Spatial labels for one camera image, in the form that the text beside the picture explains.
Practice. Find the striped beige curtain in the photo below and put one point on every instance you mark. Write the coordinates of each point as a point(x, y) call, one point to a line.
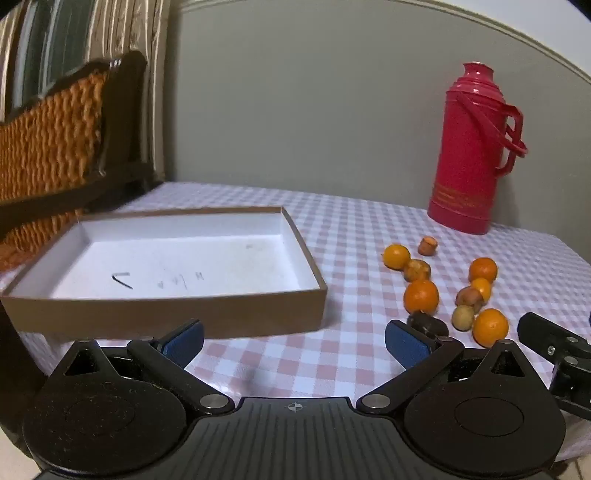
point(154, 46)

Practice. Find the dark wooden wicker chair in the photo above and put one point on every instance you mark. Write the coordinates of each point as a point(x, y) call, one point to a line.
point(124, 115)

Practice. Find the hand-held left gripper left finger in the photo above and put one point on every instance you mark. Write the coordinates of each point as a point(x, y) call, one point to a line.
point(184, 342)

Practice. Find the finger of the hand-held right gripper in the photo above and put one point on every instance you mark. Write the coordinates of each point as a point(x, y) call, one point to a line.
point(540, 332)

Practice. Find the dark brown fruit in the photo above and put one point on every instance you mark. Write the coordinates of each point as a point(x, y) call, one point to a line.
point(429, 324)

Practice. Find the brown longan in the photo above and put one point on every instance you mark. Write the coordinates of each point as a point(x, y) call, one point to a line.
point(417, 270)

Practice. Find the reddish brown fruit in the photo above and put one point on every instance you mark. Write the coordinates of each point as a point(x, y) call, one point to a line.
point(468, 296)

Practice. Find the window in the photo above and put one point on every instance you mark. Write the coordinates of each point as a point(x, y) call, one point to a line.
point(69, 37)

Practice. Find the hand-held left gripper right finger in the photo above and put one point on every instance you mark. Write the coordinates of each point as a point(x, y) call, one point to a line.
point(406, 344)

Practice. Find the tan longan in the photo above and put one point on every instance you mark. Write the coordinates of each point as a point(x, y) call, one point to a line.
point(462, 317)

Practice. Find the small orange tangerine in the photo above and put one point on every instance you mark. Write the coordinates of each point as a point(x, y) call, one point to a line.
point(490, 327)
point(421, 296)
point(397, 256)
point(484, 287)
point(483, 268)

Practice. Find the red thermos flask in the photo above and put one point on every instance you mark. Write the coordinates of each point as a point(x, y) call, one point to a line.
point(466, 161)

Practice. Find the orange fruit stub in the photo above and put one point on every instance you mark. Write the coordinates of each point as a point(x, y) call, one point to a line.
point(428, 245)

